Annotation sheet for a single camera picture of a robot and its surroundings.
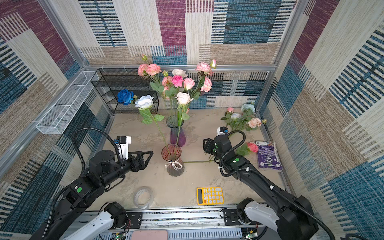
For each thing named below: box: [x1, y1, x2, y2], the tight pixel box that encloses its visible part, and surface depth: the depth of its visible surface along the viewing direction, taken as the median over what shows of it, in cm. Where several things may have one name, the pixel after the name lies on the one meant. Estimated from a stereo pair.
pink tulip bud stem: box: [183, 77, 196, 91], surface depth 72 cm
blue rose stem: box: [116, 89, 138, 106], surface depth 69 cm
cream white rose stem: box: [172, 69, 188, 78], surface depth 78 cm
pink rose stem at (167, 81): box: [162, 70, 174, 121], surface depth 82 cm
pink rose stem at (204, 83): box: [185, 59, 217, 121], surface depth 72 cm
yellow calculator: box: [196, 186, 224, 205], surface depth 81 cm
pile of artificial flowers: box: [220, 103, 267, 133], surface depth 110 cm
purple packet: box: [255, 140, 283, 172], surface depth 96 cm
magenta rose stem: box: [172, 75, 184, 121], surface depth 71 cm
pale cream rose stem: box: [175, 92, 194, 150], surface depth 70 cm
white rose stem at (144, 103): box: [134, 94, 172, 157], surface depth 69 cm
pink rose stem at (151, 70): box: [137, 54, 174, 121], surface depth 80 cm
